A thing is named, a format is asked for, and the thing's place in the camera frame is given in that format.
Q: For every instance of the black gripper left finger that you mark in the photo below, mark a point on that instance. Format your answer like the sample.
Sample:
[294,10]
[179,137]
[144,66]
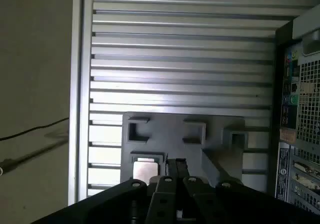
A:
[163,194]

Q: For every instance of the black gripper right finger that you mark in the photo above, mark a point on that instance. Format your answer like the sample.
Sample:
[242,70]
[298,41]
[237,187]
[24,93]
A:
[197,196]

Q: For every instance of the silver CPU with green board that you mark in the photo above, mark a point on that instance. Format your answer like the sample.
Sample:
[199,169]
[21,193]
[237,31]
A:
[145,171]

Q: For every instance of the grey plastic parts rack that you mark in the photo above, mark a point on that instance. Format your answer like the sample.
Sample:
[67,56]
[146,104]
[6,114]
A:
[172,136]

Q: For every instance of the blue white label sticker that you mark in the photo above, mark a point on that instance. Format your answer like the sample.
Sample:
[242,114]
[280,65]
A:
[283,169]

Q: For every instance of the open PC case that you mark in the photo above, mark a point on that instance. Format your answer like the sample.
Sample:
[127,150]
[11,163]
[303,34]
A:
[310,104]

